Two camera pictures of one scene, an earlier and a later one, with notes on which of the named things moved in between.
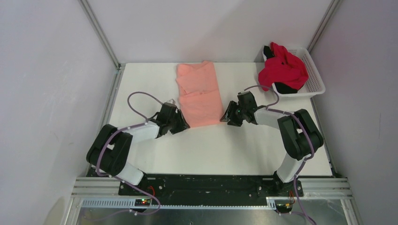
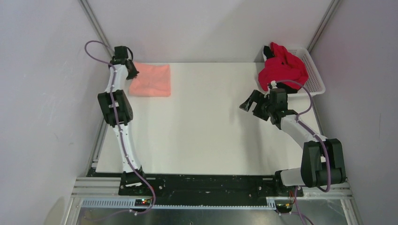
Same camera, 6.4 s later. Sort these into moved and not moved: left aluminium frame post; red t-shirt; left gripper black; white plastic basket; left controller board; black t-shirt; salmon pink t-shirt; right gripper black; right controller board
Moved: right gripper black; salmon pink t-shirt; left gripper black
Not moved: red t-shirt; left aluminium frame post; right controller board; white plastic basket; black t-shirt; left controller board
